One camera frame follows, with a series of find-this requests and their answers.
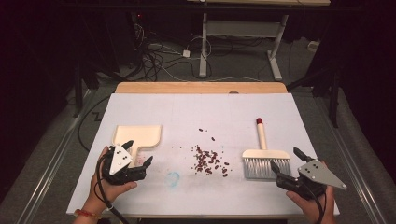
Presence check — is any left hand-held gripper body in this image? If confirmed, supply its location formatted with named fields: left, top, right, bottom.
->
left=102, top=144, right=148, bottom=187

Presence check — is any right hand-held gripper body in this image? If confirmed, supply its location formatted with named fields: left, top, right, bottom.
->
left=276, top=159, right=348, bottom=201

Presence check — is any cream plastic dustpan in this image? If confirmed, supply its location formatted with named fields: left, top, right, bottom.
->
left=111, top=124, right=163, bottom=169

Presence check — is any cream brush with red cap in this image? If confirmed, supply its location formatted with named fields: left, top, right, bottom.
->
left=241, top=117, right=293, bottom=181

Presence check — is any scatter of red beans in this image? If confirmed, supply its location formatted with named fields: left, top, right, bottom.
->
left=191, top=127, right=233, bottom=179

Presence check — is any person's left hand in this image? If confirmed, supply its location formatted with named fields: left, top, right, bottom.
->
left=89, top=146, right=139, bottom=207

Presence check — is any person's right hand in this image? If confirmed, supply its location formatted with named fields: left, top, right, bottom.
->
left=285, top=160, right=339, bottom=224

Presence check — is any black metal stand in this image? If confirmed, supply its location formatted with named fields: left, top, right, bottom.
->
left=286, top=65, right=341, bottom=129
left=72, top=60, right=86, bottom=119

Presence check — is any white foam board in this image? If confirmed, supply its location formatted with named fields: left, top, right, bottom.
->
left=65, top=92, right=341, bottom=217

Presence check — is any wooden table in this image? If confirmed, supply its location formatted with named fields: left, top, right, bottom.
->
left=114, top=81, right=289, bottom=95

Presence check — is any right hand-held gripper cable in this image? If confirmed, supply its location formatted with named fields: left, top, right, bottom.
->
left=302, top=182, right=327, bottom=224

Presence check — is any hand-held gripper cable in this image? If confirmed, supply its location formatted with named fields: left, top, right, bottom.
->
left=94, top=151, right=131, bottom=224
left=302, top=182, right=327, bottom=224

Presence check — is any metal floor rail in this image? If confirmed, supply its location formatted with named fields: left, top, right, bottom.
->
left=313, top=95, right=388, bottom=224
left=12, top=89, right=95, bottom=224

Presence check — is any left hand-held gripper cable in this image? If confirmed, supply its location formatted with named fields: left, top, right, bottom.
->
left=94, top=151, right=131, bottom=224

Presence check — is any black floor cable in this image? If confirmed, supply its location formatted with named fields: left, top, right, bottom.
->
left=77, top=94, right=112, bottom=153

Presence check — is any red bead bracelet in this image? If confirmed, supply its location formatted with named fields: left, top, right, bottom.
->
left=73, top=208, right=103, bottom=220

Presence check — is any tangle of black cables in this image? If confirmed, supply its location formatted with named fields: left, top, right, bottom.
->
left=130, top=21, right=219, bottom=83

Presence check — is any white floor cable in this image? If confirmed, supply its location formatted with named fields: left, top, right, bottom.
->
left=155, top=63, right=266, bottom=84

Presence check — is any white desk frame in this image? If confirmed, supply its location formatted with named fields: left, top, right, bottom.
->
left=186, top=0, right=332, bottom=82

